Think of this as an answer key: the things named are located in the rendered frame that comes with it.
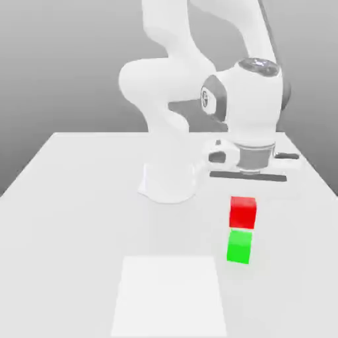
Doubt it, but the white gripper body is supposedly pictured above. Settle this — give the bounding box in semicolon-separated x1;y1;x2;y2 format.
208;168;289;199

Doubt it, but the small red cube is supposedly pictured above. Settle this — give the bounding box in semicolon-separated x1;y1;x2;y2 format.
228;195;257;230

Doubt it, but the small green cube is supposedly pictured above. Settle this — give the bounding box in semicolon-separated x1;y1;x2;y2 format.
226;228;253;265

